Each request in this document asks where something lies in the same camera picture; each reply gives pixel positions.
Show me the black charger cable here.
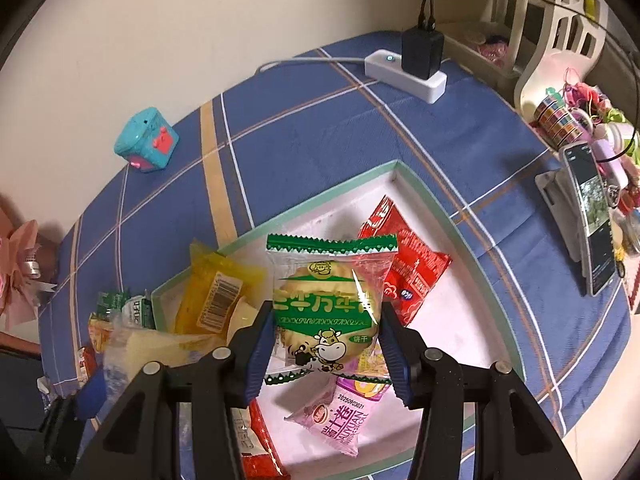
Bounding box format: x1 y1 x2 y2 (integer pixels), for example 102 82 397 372
416 0 640 166

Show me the pink egg roll snack pack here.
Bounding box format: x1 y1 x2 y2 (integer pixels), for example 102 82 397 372
283 343 394 458

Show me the large red patterned pack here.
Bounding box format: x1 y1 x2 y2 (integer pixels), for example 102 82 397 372
231 399 291 480

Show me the blue white tissue pack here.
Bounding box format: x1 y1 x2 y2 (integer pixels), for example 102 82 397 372
36 376 56 411

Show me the white tray with green rim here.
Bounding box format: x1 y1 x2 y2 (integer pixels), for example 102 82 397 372
150 159 526 480

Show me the smartphone on stand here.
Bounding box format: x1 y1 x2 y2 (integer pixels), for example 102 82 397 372
535 142 617 297

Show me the white green cracker pack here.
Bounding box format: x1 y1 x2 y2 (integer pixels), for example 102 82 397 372
120 295 155 330

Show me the white power strip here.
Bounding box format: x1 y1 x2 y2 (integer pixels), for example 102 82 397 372
364 49 447 104

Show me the clear round bun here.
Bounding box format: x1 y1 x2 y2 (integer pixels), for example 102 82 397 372
103 313 228 402

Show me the black power adapter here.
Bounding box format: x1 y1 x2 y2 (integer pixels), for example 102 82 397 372
401 18 444 80

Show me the teal toy house box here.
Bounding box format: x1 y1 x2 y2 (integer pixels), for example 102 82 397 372
114 107 180 172

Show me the colourful clutter pile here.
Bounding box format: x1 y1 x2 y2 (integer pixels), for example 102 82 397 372
532 70 639 262

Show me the yellow transparent snack pack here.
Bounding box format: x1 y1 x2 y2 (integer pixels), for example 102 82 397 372
174 240 266 338

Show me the blue plaid tablecloth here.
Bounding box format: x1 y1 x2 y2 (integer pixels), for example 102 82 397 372
39 32 630 430

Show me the white shelf rack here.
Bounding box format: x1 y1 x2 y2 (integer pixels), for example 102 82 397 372
434 0 610 120

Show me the dark green snack pack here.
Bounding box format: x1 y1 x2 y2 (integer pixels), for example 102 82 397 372
96 292 131 321

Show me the pink flower bouquet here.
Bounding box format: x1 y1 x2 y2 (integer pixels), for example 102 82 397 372
1 217 55 332

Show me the yellow egg roll snack pack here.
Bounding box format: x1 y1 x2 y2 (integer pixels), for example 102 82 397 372
88 312 114 353

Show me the small red candy packet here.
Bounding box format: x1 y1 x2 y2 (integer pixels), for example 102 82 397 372
76 344 98 386

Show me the small red snack packet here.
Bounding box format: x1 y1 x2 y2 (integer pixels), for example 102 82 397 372
358 196 451 326

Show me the green milk biscuit pack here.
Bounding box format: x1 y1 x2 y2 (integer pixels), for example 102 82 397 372
265 234 398 386

